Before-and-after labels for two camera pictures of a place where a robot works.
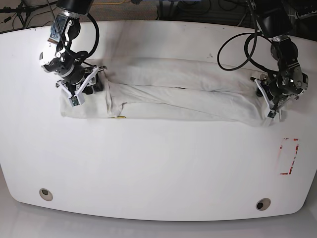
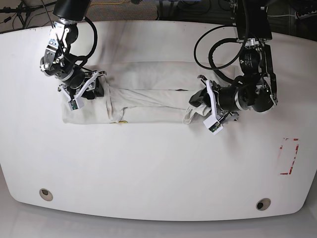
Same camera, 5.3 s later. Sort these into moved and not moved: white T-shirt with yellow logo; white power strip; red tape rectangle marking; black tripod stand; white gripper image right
Moved: white gripper image right; white T-shirt with yellow logo
Not moved: red tape rectangle marking; black tripod stand; white power strip
